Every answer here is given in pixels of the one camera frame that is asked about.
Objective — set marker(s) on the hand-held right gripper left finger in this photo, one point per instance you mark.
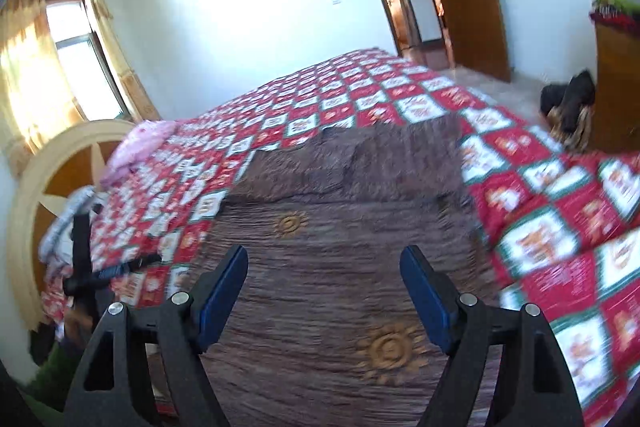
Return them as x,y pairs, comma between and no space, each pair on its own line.
225,292

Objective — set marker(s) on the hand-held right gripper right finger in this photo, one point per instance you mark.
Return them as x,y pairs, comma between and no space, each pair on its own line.
425,292

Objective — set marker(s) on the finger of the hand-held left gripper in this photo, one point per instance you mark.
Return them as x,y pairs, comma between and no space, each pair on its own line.
81,247
115,272

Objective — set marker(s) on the brown knit sweater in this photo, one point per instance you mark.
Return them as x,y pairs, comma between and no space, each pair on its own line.
330,257

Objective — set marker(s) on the grey white cloth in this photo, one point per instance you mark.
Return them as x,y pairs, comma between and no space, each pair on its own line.
62,227

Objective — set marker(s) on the cream wooden headboard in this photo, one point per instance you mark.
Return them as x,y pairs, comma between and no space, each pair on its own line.
30,187

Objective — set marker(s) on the pink pillow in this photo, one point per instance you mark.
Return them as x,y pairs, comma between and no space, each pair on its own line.
137,147

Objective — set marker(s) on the red printed checkered blanket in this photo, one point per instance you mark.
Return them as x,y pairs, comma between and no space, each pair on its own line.
550,217

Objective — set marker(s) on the yellow curtain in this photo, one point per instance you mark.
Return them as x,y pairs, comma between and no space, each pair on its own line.
112,47
25,77

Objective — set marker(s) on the window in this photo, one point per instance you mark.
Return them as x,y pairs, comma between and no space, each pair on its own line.
80,67

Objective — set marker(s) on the brown patterned cloth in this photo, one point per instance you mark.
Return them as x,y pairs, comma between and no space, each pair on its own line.
570,132

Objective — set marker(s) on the black boots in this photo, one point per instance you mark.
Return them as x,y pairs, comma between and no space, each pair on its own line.
575,94

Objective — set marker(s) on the brown wooden cabinet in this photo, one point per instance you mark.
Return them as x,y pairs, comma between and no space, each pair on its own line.
617,87

